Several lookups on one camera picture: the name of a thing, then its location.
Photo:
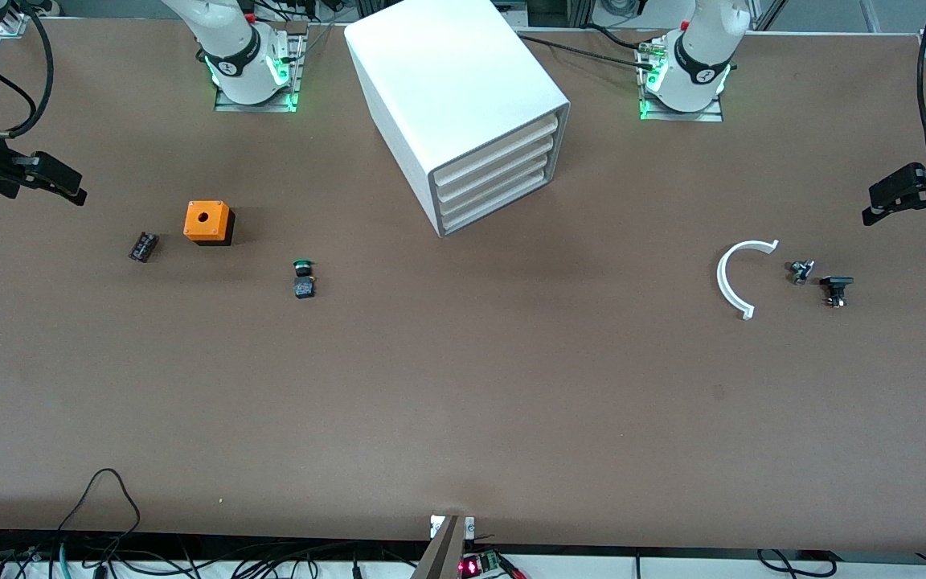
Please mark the orange box with hole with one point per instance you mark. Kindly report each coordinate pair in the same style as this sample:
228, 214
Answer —
207, 221

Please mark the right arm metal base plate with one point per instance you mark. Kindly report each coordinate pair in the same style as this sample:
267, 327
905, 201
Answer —
296, 72

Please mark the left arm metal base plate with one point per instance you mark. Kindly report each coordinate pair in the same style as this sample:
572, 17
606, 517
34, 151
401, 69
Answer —
680, 116

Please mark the small metal black part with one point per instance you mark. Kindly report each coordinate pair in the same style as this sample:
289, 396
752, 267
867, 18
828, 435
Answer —
801, 272

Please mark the green push button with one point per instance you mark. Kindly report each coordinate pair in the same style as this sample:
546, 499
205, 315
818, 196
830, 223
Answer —
304, 281

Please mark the white plastic drawer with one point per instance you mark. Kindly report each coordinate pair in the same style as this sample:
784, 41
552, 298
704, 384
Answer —
495, 203
495, 187
495, 171
495, 154

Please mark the small black terminal block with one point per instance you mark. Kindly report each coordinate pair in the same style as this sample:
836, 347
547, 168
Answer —
143, 247

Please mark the white drawer cabinet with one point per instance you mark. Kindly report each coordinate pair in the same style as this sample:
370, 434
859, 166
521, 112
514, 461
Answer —
447, 80

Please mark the camera stand post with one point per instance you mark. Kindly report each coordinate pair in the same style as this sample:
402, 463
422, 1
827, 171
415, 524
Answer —
443, 555

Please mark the circuit board red light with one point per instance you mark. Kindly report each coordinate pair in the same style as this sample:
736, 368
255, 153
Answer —
479, 565

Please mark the white curved plastic piece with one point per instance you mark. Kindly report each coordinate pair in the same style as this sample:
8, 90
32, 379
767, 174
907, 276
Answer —
722, 277

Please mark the black push button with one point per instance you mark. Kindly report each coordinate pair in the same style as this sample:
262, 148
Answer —
836, 283

